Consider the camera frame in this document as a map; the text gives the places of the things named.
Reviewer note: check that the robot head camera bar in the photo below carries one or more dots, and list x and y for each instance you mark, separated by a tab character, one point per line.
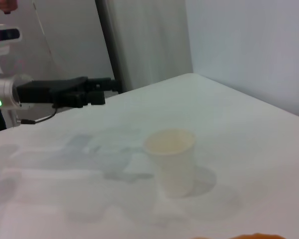
5	35

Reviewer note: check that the white plastic cup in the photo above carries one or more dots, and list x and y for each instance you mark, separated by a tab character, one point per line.
173	161

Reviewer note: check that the brown water stain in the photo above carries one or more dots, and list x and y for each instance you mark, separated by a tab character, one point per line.
239	237

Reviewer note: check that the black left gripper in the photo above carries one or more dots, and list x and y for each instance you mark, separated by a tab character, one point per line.
47	93

